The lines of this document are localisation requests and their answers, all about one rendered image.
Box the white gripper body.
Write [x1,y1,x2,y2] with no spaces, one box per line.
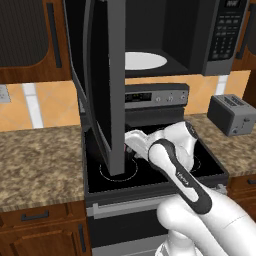
[124,130,150,160]

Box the black microwave door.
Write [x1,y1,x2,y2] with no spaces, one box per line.
[62,0,127,177]

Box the white microwave turntable plate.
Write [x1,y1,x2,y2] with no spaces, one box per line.
[124,51,168,71]

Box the black microwave oven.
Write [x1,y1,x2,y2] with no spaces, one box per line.
[124,0,251,77]

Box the wooden base cupboard door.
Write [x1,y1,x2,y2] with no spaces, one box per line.
[233,195,256,223]
[0,220,93,256]

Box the black and steel stove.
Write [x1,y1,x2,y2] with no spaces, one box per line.
[81,83,231,256]

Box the grey toaster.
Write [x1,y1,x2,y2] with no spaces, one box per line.
[206,93,256,137]

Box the wooden drawer front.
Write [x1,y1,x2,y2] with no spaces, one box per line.
[226,173,256,201]
[0,200,87,232]

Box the steel oven door handle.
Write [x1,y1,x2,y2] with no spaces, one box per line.
[92,183,228,220]

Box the black cupboard door handle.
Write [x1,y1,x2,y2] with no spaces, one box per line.
[235,12,253,61]
[46,2,64,69]
[77,223,88,254]

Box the white wall socket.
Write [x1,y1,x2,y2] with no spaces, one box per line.
[0,84,11,105]

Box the wooden wall cupboard door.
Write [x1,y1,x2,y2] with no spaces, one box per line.
[0,0,73,85]
[231,0,256,72]

